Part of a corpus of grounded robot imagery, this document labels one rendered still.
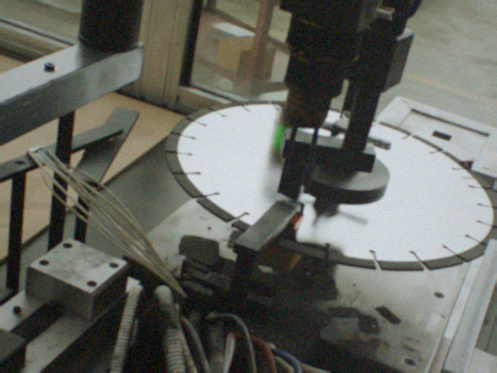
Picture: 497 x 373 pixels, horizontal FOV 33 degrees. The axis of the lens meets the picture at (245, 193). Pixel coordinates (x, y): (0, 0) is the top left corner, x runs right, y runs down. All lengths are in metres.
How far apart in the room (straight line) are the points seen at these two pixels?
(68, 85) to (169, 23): 0.70
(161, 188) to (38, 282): 0.47
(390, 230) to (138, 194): 0.48
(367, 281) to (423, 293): 0.06
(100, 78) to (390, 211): 0.30
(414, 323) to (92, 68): 0.40
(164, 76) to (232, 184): 0.67
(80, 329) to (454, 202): 0.40
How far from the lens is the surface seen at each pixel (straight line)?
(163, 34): 1.42
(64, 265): 0.75
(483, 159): 1.14
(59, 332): 0.72
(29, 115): 0.69
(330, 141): 0.76
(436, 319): 0.86
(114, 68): 0.79
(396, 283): 0.90
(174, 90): 1.44
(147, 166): 1.24
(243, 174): 0.81
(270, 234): 0.66
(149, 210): 1.13
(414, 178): 0.90
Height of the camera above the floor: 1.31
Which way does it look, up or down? 28 degrees down
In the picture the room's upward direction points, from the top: 12 degrees clockwise
